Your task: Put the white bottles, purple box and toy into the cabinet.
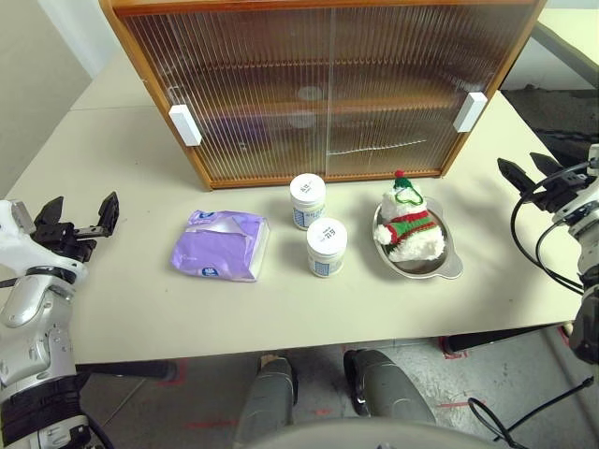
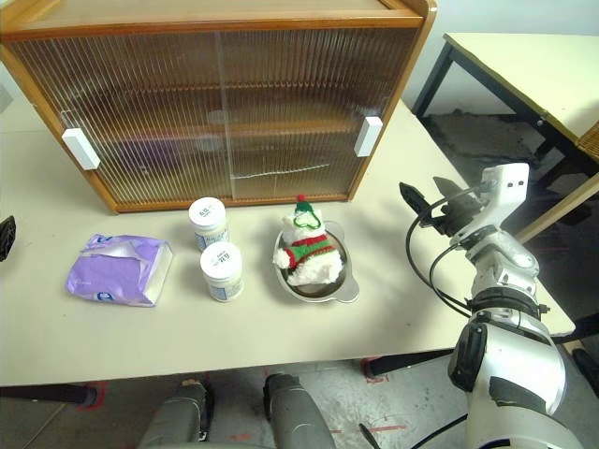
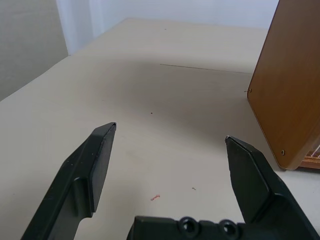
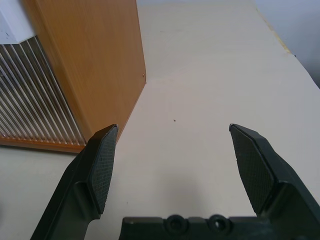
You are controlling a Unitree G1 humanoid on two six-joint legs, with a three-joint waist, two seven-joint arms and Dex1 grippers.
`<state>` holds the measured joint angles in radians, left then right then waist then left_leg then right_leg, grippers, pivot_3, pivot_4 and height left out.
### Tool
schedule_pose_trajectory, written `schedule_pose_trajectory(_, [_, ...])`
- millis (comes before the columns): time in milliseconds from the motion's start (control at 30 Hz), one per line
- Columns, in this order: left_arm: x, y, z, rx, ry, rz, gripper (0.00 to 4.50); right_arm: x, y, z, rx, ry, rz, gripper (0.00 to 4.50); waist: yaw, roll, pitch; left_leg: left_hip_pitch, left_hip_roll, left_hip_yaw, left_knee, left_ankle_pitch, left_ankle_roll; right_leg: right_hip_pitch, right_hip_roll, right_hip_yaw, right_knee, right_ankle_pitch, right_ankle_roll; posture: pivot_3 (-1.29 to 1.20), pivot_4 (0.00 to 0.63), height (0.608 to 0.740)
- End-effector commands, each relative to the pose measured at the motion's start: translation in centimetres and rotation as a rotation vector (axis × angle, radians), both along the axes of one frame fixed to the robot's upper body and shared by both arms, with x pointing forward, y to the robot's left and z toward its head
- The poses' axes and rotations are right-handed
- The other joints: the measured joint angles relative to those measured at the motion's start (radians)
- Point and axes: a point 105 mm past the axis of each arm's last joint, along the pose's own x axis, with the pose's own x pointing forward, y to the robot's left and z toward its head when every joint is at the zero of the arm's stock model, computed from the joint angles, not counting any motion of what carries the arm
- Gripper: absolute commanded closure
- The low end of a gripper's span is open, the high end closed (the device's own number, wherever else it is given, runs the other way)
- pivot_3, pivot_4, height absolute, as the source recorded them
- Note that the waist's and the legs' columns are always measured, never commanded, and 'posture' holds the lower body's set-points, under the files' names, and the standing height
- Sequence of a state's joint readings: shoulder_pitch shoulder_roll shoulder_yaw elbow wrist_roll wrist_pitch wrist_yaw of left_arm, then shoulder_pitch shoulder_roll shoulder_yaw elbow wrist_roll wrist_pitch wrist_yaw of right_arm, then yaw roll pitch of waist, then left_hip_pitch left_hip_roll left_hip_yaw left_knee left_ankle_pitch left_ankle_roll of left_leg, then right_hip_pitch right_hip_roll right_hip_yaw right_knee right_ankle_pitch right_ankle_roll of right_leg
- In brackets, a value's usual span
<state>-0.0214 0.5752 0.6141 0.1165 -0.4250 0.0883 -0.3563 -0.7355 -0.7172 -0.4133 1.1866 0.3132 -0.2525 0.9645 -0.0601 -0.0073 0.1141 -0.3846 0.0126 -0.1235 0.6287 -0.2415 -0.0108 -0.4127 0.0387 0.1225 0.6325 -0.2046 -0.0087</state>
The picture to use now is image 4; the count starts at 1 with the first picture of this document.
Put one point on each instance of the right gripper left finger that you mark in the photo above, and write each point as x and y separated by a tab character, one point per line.
75	190

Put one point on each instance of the ribbed clear sliding door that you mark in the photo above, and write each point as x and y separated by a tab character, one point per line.
25	100

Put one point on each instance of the wooden cabinet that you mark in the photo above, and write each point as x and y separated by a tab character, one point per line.
100	62

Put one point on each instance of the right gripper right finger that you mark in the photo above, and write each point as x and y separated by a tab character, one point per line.
275	190

